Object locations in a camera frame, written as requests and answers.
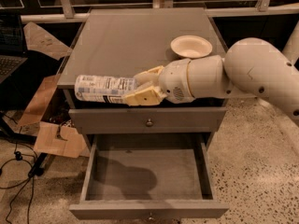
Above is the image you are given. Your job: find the open grey middle drawer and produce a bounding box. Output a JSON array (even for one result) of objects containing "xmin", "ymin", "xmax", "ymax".
[{"xmin": 70, "ymin": 133, "xmax": 228, "ymax": 220}]

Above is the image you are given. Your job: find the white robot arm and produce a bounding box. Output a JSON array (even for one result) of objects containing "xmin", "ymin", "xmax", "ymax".
[{"xmin": 122, "ymin": 38, "xmax": 299, "ymax": 124}]

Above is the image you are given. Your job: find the clear plastic water bottle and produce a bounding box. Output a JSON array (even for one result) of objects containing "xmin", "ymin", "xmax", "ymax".
[{"xmin": 74, "ymin": 75, "xmax": 137, "ymax": 104}]

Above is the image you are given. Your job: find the white railing frame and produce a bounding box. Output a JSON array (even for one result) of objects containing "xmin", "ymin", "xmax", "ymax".
[{"xmin": 0, "ymin": 0, "xmax": 299, "ymax": 24}]

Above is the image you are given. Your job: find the black laptop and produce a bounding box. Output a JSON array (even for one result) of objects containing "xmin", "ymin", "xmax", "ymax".
[{"xmin": 0, "ymin": 10, "xmax": 28, "ymax": 84}]

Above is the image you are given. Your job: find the grey drawer cabinet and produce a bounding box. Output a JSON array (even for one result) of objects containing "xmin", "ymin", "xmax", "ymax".
[{"xmin": 58, "ymin": 7, "xmax": 227, "ymax": 145}]

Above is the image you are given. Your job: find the black stand base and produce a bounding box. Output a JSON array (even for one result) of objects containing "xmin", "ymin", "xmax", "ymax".
[{"xmin": 0, "ymin": 112, "xmax": 47, "ymax": 177}]

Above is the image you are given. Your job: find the open cardboard box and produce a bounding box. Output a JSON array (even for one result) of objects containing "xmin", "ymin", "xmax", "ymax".
[{"xmin": 18, "ymin": 21, "xmax": 90, "ymax": 158}]

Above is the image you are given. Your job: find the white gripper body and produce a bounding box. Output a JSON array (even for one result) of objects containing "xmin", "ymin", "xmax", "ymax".
[{"xmin": 158, "ymin": 55, "xmax": 233, "ymax": 104}]

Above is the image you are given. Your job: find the closed grey top drawer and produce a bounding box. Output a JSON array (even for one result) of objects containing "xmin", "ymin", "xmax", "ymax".
[{"xmin": 69, "ymin": 107, "xmax": 226, "ymax": 134}]

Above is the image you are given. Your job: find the white paper bowl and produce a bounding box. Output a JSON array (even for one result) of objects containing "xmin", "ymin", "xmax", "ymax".
[{"xmin": 170, "ymin": 35, "xmax": 213, "ymax": 59}]

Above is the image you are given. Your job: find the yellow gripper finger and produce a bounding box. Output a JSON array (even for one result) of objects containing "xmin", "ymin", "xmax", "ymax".
[
  {"xmin": 134, "ymin": 65, "xmax": 164, "ymax": 85},
  {"xmin": 122, "ymin": 81, "xmax": 166, "ymax": 106}
]

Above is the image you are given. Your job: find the black floor cable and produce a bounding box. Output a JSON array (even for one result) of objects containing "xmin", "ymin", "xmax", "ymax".
[{"xmin": 0, "ymin": 112, "xmax": 39, "ymax": 224}]

